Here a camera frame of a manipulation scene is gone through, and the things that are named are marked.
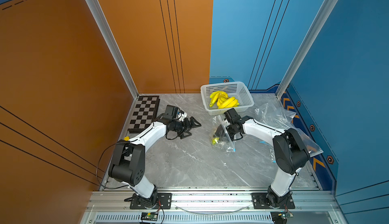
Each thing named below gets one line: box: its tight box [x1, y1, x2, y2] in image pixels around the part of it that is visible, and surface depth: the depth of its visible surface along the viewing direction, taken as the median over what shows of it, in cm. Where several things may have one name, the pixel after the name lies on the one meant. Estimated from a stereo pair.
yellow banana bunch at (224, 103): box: [216, 96, 240, 109], surface depth 107 cm
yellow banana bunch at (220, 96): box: [209, 90, 229, 108], surface depth 110 cm
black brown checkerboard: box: [127, 95, 161, 134], surface depth 111 cm
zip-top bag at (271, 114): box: [254, 101, 301, 136], surface depth 101 cm
